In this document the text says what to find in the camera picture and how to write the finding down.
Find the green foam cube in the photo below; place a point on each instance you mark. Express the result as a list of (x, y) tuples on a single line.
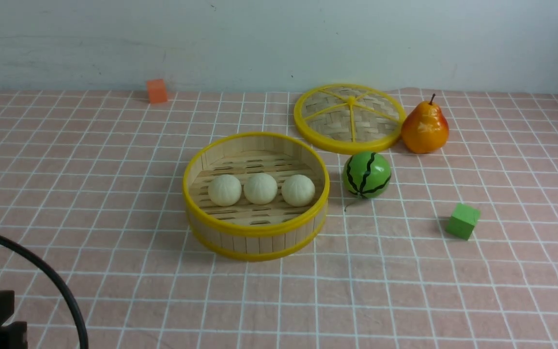
[(463, 221)]

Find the orange foam cube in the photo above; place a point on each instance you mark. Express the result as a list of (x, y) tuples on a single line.
[(157, 91)]

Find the orange toy pear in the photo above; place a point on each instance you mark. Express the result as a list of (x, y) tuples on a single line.
[(425, 129)]

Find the pink checkered tablecloth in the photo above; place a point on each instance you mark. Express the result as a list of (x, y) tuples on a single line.
[(91, 182)]

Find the white bun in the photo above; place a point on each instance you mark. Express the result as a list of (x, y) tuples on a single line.
[(260, 188), (298, 190), (225, 190)]

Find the woven bamboo steamer lid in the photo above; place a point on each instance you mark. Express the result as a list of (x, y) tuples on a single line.
[(349, 118)]

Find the green toy watermelon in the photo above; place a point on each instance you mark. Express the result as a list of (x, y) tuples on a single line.
[(366, 175)]

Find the bamboo steamer tray yellow rim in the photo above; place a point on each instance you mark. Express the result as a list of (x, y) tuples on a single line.
[(247, 231)]

